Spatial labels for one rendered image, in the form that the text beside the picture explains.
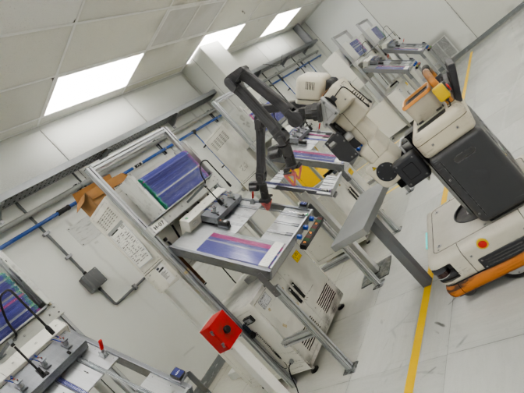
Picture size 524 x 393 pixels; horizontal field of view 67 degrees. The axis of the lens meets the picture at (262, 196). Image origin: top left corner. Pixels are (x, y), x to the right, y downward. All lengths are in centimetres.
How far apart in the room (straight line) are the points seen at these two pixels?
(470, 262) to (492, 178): 41
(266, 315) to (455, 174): 135
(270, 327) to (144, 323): 172
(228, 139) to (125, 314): 185
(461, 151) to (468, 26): 782
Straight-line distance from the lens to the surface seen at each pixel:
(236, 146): 374
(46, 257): 393
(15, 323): 214
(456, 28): 969
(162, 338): 402
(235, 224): 268
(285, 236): 251
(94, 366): 200
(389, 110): 691
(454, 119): 190
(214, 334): 208
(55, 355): 205
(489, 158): 196
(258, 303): 253
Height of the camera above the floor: 119
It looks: 3 degrees down
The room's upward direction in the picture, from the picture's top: 43 degrees counter-clockwise
